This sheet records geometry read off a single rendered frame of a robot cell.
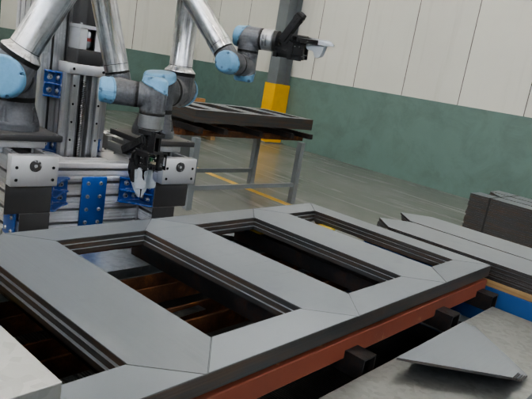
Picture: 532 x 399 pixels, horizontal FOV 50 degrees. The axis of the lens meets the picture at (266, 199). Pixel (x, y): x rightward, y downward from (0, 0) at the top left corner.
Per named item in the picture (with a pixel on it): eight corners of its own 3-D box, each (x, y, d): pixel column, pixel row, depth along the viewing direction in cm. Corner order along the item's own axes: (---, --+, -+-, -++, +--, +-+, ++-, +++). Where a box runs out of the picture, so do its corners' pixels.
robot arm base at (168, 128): (123, 130, 208) (127, 102, 206) (159, 131, 219) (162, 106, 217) (145, 138, 198) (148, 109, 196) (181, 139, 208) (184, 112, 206)
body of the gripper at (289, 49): (309, 60, 202) (277, 55, 205) (313, 35, 199) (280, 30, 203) (302, 61, 195) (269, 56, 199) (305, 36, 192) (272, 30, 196)
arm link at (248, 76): (224, 78, 201) (229, 47, 199) (237, 80, 212) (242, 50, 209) (245, 82, 199) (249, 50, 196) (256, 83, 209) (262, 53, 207)
